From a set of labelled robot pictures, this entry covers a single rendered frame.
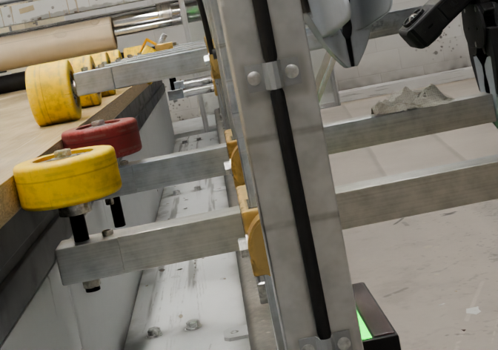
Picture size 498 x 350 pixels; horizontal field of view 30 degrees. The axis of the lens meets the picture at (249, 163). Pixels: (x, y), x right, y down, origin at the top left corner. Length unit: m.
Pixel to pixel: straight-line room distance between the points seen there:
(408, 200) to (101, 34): 2.82
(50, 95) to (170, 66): 0.16
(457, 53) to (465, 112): 8.96
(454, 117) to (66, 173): 0.46
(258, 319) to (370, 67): 8.98
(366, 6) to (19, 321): 0.36
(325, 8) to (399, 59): 9.15
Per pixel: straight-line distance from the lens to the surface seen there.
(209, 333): 1.16
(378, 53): 9.84
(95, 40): 3.51
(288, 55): 0.41
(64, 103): 1.21
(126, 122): 0.96
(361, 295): 0.92
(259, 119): 0.41
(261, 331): 0.88
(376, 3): 0.73
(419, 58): 9.90
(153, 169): 0.97
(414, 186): 0.74
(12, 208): 0.72
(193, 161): 0.97
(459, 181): 0.75
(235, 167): 0.90
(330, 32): 0.73
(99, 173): 0.71
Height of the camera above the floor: 0.98
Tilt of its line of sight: 8 degrees down
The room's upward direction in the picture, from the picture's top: 11 degrees counter-clockwise
